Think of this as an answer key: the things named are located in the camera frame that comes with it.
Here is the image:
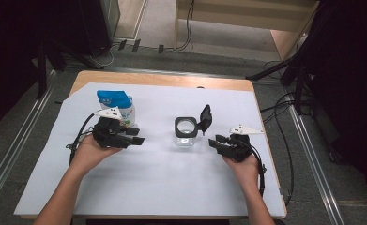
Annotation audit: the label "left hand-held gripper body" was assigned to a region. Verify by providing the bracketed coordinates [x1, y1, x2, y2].
[91, 106, 132, 150]

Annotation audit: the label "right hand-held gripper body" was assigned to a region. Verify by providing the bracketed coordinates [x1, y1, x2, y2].
[221, 124, 265, 163]

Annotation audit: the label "clear jar with black lid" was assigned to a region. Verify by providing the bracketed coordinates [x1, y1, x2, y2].
[174, 104, 213, 148]

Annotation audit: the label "blue and white bag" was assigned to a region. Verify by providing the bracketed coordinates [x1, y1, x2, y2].
[96, 90, 137, 129]

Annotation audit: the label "person's right hand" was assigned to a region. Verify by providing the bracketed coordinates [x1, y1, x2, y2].
[222, 153, 261, 189]

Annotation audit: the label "person's left hand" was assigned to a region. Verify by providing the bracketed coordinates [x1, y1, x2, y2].
[69, 133, 123, 176]

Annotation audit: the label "white paper sheet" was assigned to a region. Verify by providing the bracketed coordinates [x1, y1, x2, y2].
[13, 82, 286, 218]

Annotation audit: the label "black metal stand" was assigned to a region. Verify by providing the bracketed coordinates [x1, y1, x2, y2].
[35, 34, 105, 101]
[245, 40, 320, 116]

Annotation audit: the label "grey cabinet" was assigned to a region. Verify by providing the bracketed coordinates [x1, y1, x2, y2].
[99, 0, 122, 39]

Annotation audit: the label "light wooden shelf unit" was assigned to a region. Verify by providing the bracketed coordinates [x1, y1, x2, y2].
[173, 0, 322, 61]

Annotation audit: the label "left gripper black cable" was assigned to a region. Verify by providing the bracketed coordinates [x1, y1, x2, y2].
[66, 112, 97, 166]

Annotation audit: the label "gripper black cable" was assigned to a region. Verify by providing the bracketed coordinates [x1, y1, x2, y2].
[66, 112, 97, 166]
[237, 136, 268, 199]

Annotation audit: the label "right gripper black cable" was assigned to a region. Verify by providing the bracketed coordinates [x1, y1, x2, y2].
[237, 136, 268, 199]

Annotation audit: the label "black floor cables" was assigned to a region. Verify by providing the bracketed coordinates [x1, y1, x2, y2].
[260, 60, 298, 208]

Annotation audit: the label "white floor cable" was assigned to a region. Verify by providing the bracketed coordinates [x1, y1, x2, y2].
[87, 42, 123, 68]

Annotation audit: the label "metal floor rail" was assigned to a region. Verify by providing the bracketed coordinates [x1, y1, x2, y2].
[0, 68, 59, 218]
[287, 102, 345, 225]

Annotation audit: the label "black hanging cable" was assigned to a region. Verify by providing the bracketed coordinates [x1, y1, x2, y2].
[174, 0, 195, 52]

